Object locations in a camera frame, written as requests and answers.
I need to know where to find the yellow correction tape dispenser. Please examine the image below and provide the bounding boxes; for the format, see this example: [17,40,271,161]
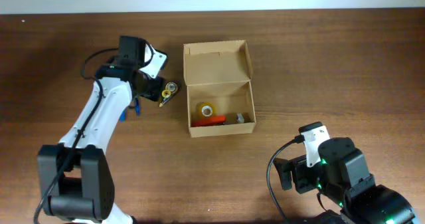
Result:
[159,81,179,107]

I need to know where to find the blue ballpoint pen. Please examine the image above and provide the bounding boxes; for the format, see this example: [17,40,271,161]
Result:
[134,98,141,116]

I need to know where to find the blue white marker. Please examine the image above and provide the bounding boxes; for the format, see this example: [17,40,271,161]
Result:
[119,110,127,122]

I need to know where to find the yellow clear tape roll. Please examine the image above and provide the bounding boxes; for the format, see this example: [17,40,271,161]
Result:
[197,102,216,118]

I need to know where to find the small white eraser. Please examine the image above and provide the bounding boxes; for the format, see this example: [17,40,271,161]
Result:
[236,113,245,124]

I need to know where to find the brown cardboard box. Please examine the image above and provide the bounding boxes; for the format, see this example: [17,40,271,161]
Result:
[183,40,256,138]

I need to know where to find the orange highlighter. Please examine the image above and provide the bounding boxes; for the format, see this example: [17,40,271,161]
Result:
[191,115,226,127]

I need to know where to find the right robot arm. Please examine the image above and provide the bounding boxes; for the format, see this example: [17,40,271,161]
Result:
[266,136,420,224]

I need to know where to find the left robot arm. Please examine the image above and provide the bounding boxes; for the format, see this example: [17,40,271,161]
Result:
[33,36,168,223]

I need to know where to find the black right camera cable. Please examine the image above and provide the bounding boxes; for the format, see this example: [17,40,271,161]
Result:
[266,134,305,223]

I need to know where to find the black camera cable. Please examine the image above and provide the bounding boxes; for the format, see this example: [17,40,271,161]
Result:
[33,44,155,224]
[266,134,305,223]

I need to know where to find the black left camera cable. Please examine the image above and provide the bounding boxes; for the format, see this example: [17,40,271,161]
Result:
[33,44,155,224]

